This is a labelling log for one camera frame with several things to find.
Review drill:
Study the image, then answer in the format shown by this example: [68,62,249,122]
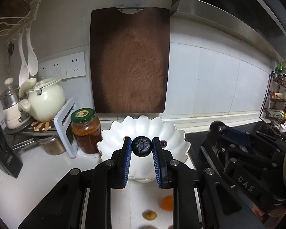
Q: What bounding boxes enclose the person right hand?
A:
[252,204,286,221]

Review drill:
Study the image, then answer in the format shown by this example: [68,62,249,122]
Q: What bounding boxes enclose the white scalloped fruit bowl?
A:
[97,115,191,183]

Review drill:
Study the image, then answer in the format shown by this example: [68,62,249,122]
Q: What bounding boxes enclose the gas stove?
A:
[184,120,286,229]

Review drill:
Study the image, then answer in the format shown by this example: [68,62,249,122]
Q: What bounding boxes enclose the small glass jar brown contents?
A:
[35,135,66,156]

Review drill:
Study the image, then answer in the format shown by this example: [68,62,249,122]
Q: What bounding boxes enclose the white wall shelf rack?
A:
[0,0,42,38]

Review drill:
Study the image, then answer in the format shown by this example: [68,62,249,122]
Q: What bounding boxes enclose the small white steamer pot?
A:
[0,77,31,130]

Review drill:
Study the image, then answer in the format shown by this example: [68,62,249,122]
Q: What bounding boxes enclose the metal corner shelf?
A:
[4,121,58,150]

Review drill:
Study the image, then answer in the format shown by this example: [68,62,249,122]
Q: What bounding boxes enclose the white hanging spoon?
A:
[18,33,29,87]

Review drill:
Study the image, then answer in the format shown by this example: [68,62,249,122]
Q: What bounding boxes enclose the glass jar green lid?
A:
[71,108,102,154]

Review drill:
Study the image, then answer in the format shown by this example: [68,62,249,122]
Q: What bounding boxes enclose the cream ceramic pot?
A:
[18,77,66,122]

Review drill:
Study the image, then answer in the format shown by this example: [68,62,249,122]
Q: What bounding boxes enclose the white wall socket panel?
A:
[37,52,86,79]

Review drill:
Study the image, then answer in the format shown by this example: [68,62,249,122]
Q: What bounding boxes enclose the white hanging rice paddle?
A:
[26,28,39,76]

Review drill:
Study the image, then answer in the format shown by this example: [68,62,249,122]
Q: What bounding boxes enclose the dark grape in bowl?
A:
[160,140,167,148]

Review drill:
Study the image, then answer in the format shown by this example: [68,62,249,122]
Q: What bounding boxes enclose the steel range hood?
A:
[171,0,286,60]

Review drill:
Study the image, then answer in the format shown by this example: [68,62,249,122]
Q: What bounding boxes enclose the black wire spice rack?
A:
[260,63,286,134]

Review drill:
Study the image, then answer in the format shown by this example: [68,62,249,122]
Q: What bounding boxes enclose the dark wooden cutting board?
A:
[90,7,170,114]

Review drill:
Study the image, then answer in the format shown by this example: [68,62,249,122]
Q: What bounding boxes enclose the black knife block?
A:
[0,126,23,178]

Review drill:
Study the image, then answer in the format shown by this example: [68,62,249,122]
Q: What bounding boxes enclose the white slotted rack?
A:
[54,97,78,158]

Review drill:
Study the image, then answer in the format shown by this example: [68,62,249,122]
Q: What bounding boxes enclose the wooden trivet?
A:
[30,120,55,132]

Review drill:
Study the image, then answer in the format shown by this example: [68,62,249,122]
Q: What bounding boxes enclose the dark grape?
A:
[131,136,153,157]
[160,140,167,148]

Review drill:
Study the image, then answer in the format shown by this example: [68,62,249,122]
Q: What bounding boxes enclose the small orange tangerine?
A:
[161,195,174,211]

